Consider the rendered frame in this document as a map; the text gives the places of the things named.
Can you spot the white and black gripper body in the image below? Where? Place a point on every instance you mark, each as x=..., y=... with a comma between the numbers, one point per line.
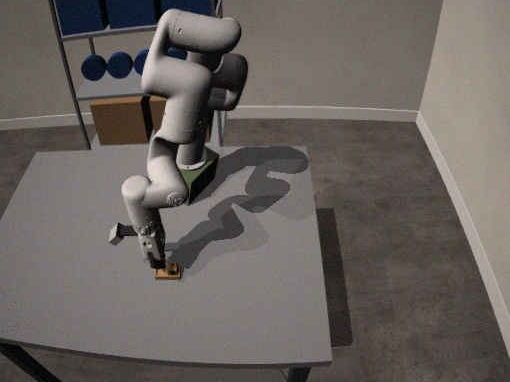
x=153, y=242

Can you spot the shallow wooden tray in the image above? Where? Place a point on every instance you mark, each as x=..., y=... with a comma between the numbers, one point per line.
x=162, y=274

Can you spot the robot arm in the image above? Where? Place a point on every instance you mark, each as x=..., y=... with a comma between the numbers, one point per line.
x=190, y=92

